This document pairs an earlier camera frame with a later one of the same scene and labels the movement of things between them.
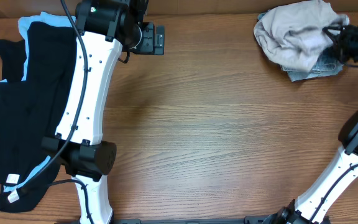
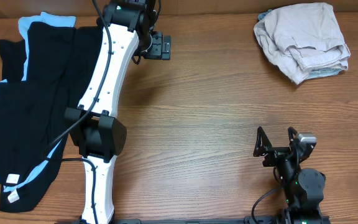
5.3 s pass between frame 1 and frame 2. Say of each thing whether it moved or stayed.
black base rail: stayed
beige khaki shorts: moved
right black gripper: moved
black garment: stayed
